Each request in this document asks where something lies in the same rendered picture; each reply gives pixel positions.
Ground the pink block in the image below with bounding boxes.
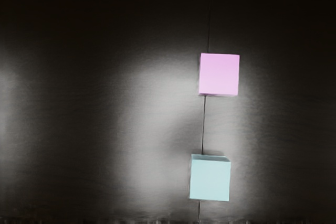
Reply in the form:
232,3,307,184
198,52,240,97

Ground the light blue block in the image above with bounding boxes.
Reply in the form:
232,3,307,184
188,153,232,202

